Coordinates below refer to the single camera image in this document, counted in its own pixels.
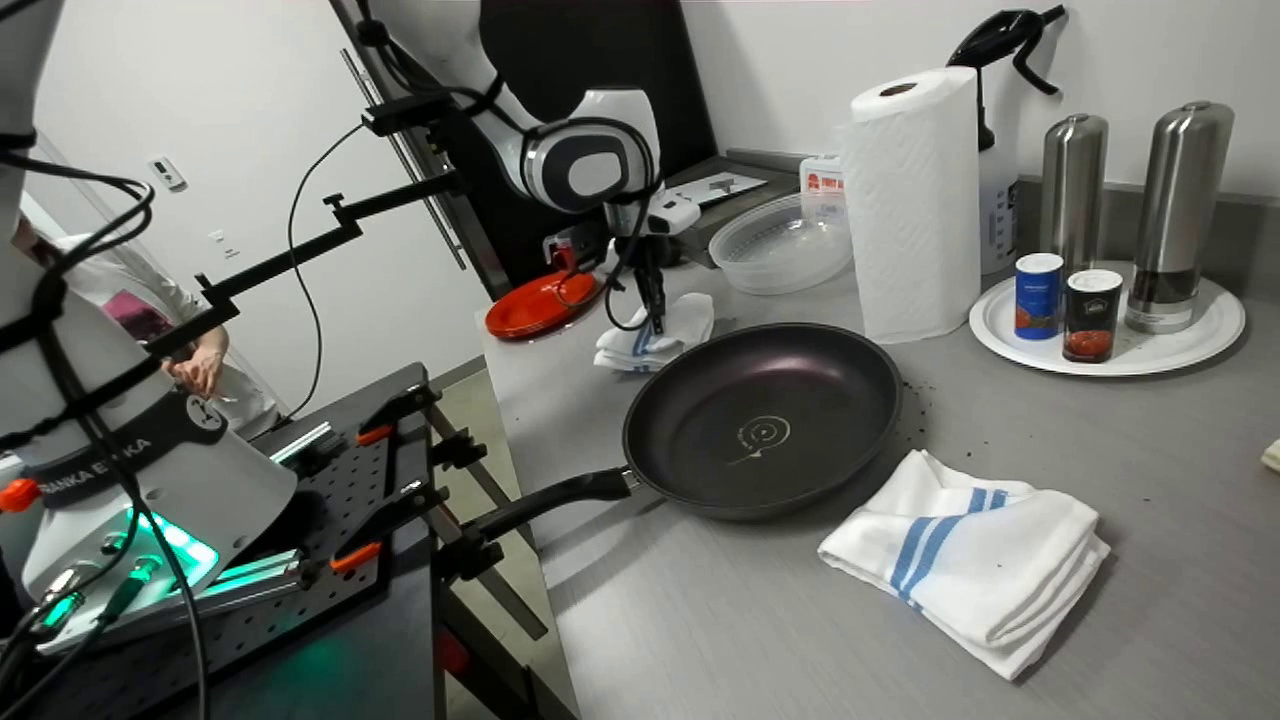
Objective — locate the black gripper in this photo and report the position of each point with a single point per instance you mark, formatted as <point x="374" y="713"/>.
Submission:
<point x="645" y="263"/>

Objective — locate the thin white blue-striped cloth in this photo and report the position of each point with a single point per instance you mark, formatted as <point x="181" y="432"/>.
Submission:
<point x="621" y="354"/>

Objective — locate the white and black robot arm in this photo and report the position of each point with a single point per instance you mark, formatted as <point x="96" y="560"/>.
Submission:
<point x="584" y="162"/>

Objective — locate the black frying pan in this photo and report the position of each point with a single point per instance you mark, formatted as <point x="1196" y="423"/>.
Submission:
<point x="800" y="440"/>

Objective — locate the person's hand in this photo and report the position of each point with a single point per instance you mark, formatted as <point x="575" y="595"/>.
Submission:
<point x="200" y="361"/>

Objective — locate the red plate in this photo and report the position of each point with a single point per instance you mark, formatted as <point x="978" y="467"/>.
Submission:
<point x="533" y="306"/>

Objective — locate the large clear plastic bowl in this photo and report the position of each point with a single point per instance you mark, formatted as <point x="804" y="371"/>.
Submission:
<point x="781" y="244"/>

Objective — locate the white paper towel roll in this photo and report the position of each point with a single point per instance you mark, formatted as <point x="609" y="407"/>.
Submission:
<point x="912" y="213"/>

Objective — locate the blue label spice jar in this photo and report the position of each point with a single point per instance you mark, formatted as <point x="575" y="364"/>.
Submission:
<point x="1039" y="301"/>

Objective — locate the thick folded blue-striped towel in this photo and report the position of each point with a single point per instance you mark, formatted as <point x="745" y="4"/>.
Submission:
<point x="987" y="573"/>

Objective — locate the short steel grinder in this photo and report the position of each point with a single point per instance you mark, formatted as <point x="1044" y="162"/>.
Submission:
<point x="1072" y="184"/>

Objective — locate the black perforated work table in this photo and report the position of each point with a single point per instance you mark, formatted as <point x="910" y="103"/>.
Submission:
<point x="360" y="640"/>

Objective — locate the dark label spice jar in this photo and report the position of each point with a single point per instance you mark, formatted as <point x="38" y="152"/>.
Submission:
<point x="1094" y="318"/>

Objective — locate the grey equipment housing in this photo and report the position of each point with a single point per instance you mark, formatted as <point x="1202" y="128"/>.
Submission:
<point x="200" y="487"/>

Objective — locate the white round tray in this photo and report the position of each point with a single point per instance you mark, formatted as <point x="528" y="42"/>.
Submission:
<point x="1175" y="349"/>

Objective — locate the device with green light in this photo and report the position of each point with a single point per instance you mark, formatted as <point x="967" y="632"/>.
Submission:
<point x="172" y="560"/>

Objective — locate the tall steel grinder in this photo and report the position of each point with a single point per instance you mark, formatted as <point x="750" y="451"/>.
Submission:
<point x="1181" y="203"/>

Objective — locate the person in grey clothing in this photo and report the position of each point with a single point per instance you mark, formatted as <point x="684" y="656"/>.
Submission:
<point x="105" y="265"/>

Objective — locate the wrist camera on mount plate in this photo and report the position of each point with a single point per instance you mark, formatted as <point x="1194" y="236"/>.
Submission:
<point x="674" y="213"/>

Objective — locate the black metal frame stand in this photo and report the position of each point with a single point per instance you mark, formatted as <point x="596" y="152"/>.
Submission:
<point x="467" y="213"/>

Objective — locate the white wall outlet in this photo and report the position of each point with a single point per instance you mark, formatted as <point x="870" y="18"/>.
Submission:
<point x="997" y="223"/>

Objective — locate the black articulated camera mount arm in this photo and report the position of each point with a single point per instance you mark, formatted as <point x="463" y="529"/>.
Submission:
<point x="266" y="263"/>

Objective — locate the small white wall switch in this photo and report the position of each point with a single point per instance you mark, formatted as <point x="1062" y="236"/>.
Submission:
<point x="171" y="174"/>

